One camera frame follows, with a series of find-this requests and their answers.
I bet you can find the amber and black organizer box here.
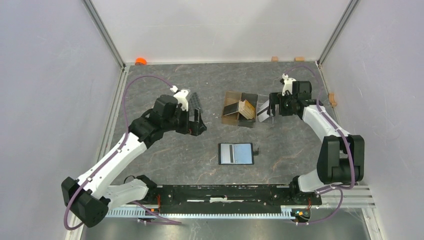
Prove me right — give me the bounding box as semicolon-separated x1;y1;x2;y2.
221;91;259;128

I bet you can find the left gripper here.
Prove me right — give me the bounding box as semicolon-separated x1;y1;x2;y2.
163;104;207;136

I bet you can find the curved wooden piece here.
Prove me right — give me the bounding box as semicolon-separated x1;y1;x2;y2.
328;92;338;108

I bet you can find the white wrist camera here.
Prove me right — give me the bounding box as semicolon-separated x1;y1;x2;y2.
170;85;191;112
280;73;297;96

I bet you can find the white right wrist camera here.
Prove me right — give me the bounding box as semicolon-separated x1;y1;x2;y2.
280;73;297;96

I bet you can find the orange round cap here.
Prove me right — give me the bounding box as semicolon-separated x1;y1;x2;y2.
134;57;147;66

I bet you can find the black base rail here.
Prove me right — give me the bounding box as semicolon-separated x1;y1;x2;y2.
139;184;322;214

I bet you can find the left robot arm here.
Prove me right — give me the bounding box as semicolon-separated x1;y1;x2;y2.
61;89;207;230

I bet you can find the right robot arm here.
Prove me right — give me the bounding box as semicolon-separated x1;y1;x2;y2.
268;77;365;204

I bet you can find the orange card stack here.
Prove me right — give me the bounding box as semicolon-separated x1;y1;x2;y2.
238;99;256;120

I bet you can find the black credit card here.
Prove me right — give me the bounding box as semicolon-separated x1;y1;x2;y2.
222;102;239;116

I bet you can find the dark grey stud baseplate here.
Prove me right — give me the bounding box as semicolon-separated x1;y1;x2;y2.
188;92;203;116

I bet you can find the black card holder wallet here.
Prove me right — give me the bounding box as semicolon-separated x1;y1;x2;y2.
218;142;260;166

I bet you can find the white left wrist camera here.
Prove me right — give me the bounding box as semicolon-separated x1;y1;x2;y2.
170;85;191;112

